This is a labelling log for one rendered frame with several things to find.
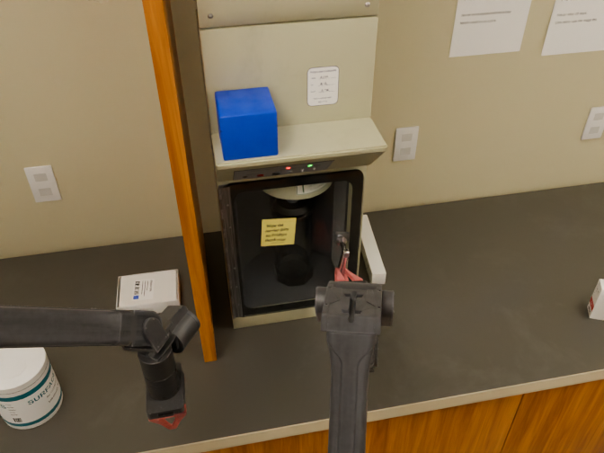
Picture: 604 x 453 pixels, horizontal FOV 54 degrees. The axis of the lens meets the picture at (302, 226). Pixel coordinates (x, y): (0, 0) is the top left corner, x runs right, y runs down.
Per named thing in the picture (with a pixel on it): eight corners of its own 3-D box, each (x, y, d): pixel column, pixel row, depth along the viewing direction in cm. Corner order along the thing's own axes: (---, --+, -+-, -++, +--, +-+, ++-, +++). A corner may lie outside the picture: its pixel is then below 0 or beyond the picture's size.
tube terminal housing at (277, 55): (223, 263, 168) (190, -15, 120) (333, 248, 173) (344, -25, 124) (233, 329, 149) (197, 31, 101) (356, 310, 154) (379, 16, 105)
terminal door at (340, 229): (235, 315, 146) (220, 184, 121) (354, 298, 150) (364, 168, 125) (235, 318, 145) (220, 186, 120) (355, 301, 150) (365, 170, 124)
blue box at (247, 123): (218, 133, 113) (214, 91, 107) (270, 128, 114) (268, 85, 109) (223, 162, 105) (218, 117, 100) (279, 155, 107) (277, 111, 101)
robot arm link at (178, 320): (104, 326, 98) (141, 328, 93) (145, 281, 106) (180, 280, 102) (139, 376, 104) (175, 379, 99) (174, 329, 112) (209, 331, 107)
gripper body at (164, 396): (182, 367, 112) (176, 341, 107) (185, 413, 104) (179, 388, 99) (147, 373, 111) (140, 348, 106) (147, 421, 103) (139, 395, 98)
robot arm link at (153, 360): (128, 353, 98) (158, 364, 96) (153, 324, 103) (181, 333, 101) (137, 378, 102) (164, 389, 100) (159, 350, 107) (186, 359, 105)
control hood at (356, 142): (215, 175, 120) (209, 132, 113) (368, 158, 124) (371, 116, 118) (219, 209, 111) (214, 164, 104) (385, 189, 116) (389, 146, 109)
